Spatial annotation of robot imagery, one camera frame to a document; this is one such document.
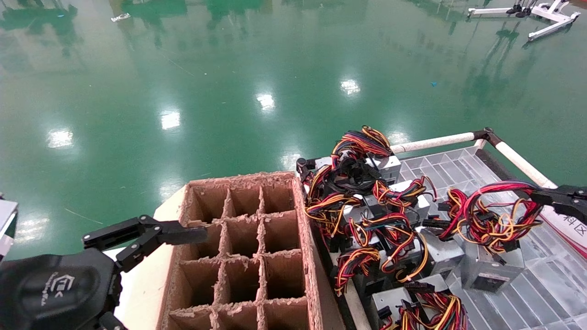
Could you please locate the brown cardboard divider box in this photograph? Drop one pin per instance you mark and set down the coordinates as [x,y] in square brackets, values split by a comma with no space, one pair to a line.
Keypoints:
[243,256]

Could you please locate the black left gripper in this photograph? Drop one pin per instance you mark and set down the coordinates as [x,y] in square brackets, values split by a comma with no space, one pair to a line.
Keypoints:
[50,288]

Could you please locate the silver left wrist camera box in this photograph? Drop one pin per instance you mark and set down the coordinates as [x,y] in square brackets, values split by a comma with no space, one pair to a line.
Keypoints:
[7,224]

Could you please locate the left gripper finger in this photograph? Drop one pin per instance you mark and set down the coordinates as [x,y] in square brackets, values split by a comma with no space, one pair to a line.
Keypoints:
[183,234]

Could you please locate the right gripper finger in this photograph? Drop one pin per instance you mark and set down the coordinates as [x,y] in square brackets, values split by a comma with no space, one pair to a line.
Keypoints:
[573,204]
[562,192]

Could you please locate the clear plastic compartment tray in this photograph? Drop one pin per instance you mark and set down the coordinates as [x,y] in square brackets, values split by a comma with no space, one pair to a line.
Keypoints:
[541,293]

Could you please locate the black rail corner connector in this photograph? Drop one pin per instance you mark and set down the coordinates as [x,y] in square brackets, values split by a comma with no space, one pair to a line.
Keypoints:
[487,136]
[303,167]

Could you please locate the white padded cart rail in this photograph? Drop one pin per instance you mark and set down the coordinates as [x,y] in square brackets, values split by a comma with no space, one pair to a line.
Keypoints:
[355,307]
[523,165]
[435,142]

